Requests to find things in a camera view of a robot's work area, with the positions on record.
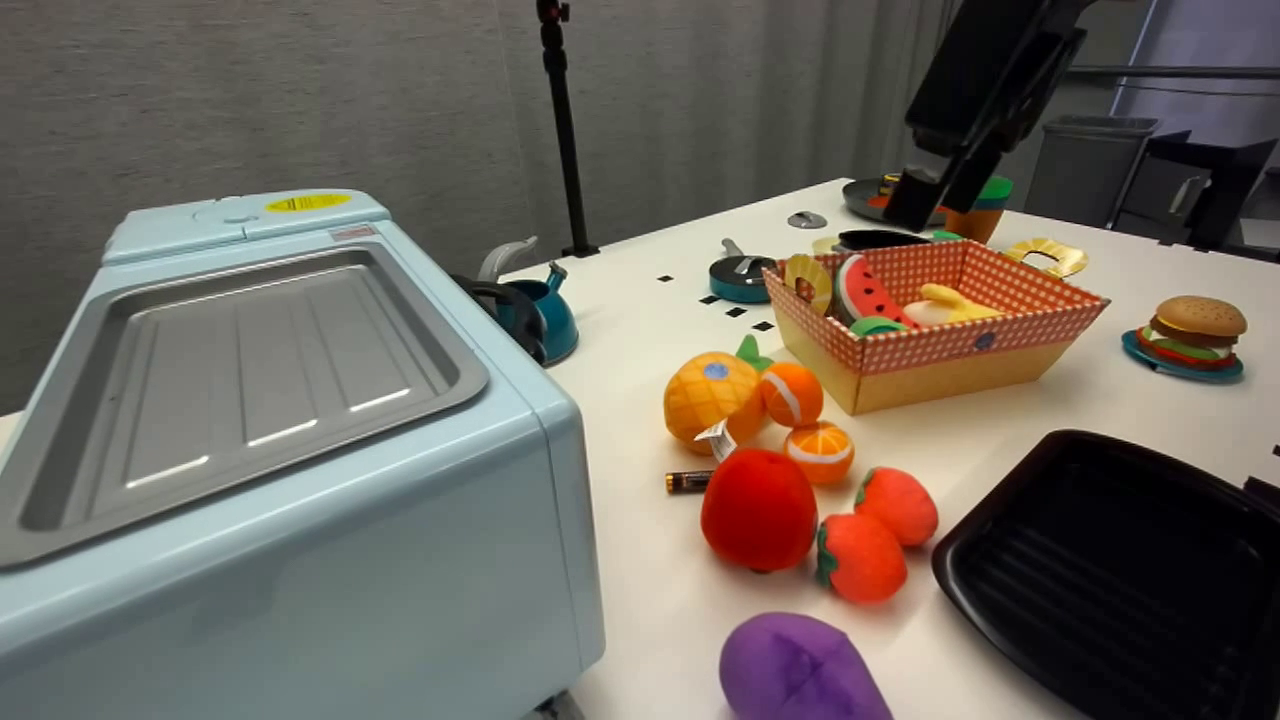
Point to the teal toy kettle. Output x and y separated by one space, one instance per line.
548 321

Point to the yellow toy cheese slice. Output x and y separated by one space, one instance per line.
1046 257

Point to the orange jar with green lid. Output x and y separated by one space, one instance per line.
991 211

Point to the yellow pineapple plush toy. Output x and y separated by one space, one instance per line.
704 399

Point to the toy burger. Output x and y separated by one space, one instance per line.
1193 331

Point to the watermelon slice toy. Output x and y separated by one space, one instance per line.
865 289

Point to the red apple plush toy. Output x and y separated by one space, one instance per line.
758 513

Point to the small silver disc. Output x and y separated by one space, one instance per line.
804 220

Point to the orange slice plush toy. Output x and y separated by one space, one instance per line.
822 455

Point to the orange persimmon plush toy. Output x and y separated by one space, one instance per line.
899 511

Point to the light blue toy oven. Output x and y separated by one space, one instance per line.
335 535

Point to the black tripod pole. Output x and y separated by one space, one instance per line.
565 134

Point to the purple eggplant plush toy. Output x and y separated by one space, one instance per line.
803 668

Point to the black grill pan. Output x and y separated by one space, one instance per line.
1133 587

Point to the small teal toy pan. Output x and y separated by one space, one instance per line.
737 281

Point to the dark plate with toy food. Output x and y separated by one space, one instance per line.
865 202

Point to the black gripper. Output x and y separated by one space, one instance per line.
993 66

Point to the black chair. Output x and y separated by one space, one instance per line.
1202 187

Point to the black toy frying pan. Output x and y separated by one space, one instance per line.
876 241

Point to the teal toy plate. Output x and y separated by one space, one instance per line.
1175 366

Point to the orange half plush toy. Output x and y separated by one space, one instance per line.
793 399

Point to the yellow and white toy food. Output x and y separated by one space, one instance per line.
948 309

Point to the small brown tag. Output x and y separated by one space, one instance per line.
684 482

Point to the grey chair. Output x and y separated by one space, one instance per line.
1095 170

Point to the orange polka dot cardboard box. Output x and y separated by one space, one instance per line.
932 352

